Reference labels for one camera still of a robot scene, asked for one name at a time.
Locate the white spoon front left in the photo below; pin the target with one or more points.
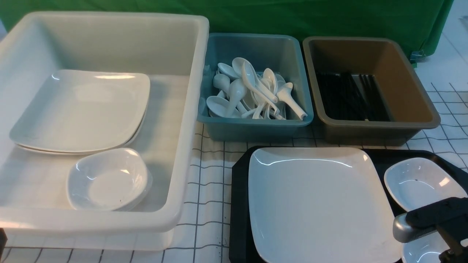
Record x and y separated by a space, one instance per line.
217 107

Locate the white ceramic spoon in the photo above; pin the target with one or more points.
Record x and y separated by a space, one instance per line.
261 90

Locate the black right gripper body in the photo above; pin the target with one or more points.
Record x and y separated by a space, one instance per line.
448 217

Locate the teal plastic bin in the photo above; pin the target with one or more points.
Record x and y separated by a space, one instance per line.
280 53

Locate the white plate in tub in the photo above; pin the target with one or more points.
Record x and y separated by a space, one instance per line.
80 111
134 136

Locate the large white square plate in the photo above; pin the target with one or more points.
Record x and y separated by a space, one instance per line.
319 205

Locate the white bowl in tub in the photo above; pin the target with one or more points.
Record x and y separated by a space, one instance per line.
114 180

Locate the pile of black chopsticks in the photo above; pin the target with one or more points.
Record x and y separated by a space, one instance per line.
352 97

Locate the white spoon far left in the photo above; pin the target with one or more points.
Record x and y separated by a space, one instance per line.
234 91

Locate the white spoon right handle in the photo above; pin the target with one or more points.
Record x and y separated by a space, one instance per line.
284 95

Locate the green cloth backdrop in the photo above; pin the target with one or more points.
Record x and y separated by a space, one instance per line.
416 25

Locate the white bowl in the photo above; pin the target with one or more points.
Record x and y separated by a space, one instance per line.
114 180
416 182
431 248

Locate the white grid tablecloth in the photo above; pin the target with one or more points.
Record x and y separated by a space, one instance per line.
202 236

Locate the brown plastic bin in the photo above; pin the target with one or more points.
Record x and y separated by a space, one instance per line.
404 96

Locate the lower white plate in tub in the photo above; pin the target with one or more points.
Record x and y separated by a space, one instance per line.
134 136

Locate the large white plastic tub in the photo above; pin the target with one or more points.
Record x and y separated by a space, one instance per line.
170 49

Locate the metal binder clip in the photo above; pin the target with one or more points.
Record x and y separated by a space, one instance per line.
417 56

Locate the black serving tray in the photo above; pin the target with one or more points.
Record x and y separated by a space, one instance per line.
242 248

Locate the top white plate in tub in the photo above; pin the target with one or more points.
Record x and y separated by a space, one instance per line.
80 111

